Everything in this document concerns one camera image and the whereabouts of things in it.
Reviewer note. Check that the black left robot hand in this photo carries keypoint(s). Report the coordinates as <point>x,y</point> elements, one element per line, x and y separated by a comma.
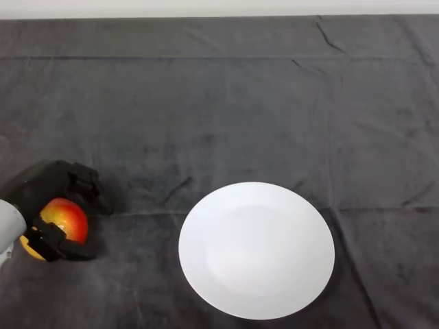
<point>51,178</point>

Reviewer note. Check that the red yellow apple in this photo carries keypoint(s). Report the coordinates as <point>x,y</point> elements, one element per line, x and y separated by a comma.
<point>68,219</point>

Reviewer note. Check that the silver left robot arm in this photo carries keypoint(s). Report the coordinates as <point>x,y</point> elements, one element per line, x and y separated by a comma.
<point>8,226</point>

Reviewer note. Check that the white round plate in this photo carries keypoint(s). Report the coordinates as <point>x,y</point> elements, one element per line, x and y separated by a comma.
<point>255,250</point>

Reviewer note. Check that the black table cloth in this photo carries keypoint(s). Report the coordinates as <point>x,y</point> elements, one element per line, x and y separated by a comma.
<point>205,120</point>

